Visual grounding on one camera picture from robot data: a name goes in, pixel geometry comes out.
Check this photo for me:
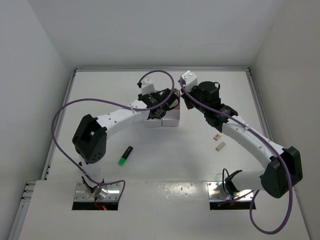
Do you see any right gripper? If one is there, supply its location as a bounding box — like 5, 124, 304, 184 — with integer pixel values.
180, 83, 208, 114

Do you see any brown tape roll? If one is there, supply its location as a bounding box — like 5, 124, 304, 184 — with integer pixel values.
173, 88, 180, 98

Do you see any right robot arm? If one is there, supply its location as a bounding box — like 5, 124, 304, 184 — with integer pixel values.
178, 78, 303, 199

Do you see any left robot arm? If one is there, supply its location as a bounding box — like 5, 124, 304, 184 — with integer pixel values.
72, 88, 180, 195

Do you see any white right organizer box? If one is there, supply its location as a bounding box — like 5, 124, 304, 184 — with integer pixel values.
161, 92, 181, 127

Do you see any white organizer box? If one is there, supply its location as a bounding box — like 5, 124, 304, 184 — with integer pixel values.
161, 92, 181, 127
143, 118, 162, 128

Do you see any white left organizer box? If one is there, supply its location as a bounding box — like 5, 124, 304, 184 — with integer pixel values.
143, 118, 162, 128

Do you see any beige eraser block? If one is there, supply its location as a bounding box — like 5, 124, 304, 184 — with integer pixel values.
215, 142, 226, 152

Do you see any green black highlighter marker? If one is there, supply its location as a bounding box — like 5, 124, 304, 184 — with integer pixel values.
117, 146, 133, 166

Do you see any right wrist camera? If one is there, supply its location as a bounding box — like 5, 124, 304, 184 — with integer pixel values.
180, 70, 198, 92

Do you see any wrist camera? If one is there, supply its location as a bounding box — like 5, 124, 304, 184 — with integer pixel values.
180, 70, 198, 92
137, 77, 155, 95

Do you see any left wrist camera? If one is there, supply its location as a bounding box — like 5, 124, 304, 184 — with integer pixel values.
137, 77, 155, 95

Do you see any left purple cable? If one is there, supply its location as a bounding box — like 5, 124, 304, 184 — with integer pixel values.
51, 69, 176, 201

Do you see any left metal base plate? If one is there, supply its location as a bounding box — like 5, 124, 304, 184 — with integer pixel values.
73, 181, 121, 203

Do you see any metal base plate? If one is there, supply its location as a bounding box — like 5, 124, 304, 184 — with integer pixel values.
207, 181, 255, 203
73, 181, 121, 203

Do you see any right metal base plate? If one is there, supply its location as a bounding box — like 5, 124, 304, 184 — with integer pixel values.
207, 181, 255, 203

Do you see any aluminium table frame rail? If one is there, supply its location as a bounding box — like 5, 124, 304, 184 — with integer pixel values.
7, 65, 287, 240

